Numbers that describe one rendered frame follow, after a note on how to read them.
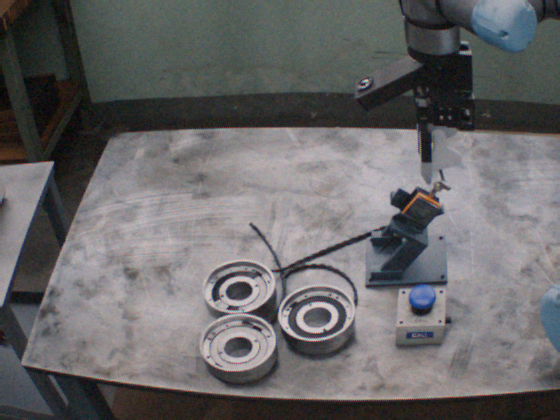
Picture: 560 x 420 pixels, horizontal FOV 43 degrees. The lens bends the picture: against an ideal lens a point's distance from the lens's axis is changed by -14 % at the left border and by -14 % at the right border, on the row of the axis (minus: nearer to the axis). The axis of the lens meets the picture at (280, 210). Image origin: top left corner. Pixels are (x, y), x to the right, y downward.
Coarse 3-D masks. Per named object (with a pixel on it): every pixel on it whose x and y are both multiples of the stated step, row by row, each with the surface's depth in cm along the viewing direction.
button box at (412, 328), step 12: (444, 300) 108; (408, 312) 108; (420, 312) 107; (432, 312) 107; (444, 312) 107; (408, 324) 106; (420, 324) 106; (432, 324) 106; (396, 336) 108; (408, 336) 107; (420, 336) 107; (432, 336) 107
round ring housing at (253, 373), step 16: (224, 320) 112; (240, 320) 112; (256, 320) 111; (208, 336) 111; (240, 336) 110; (272, 336) 109; (208, 352) 109; (224, 352) 108; (256, 352) 108; (272, 352) 106; (208, 368) 107; (224, 368) 105; (256, 368) 105
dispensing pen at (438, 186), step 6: (438, 180) 111; (438, 186) 110; (444, 186) 110; (450, 186) 111; (414, 192) 113; (420, 192) 112; (426, 192) 113; (432, 192) 111; (408, 198) 114; (432, 198) 112; (438, 198) 114; (402, 204) 115; (408, 204) 113; (402, 210) 114; (396, 234) 117; (390, 240) 118; (384, 246) 119
